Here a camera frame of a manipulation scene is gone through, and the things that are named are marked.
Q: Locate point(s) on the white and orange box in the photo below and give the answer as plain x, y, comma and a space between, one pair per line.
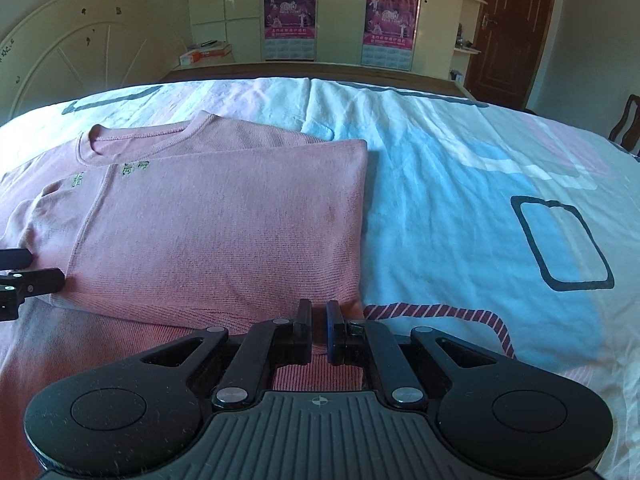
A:
207, 52

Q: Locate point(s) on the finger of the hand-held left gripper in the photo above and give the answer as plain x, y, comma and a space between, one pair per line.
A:
15, 258
45, 280

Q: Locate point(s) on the pink knit sweater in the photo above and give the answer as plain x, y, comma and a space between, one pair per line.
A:
220, 220

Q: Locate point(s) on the brown wooden door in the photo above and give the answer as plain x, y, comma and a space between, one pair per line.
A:
510, 25

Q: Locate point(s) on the cream corner shelves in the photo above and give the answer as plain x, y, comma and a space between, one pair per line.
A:
470, 50

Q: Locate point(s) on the white arched headboard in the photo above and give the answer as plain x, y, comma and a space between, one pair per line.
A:
100, 50

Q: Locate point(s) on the wooden chair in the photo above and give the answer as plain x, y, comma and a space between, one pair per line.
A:
627, 125

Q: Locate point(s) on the pink wall calendar poster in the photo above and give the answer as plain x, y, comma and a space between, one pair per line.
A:
391, 15
290, 15

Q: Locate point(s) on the cream wardrobe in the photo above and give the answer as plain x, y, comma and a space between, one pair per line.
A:
340, 10

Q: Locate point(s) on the wooden bed frame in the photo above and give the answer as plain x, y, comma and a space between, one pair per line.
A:
320, 71

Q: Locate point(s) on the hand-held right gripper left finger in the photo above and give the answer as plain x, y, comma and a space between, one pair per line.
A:
302, 321

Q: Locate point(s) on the printed bed sheet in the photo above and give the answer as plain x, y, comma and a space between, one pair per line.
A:
450, 170

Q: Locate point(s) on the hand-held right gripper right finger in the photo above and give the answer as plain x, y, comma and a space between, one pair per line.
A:
333, 332

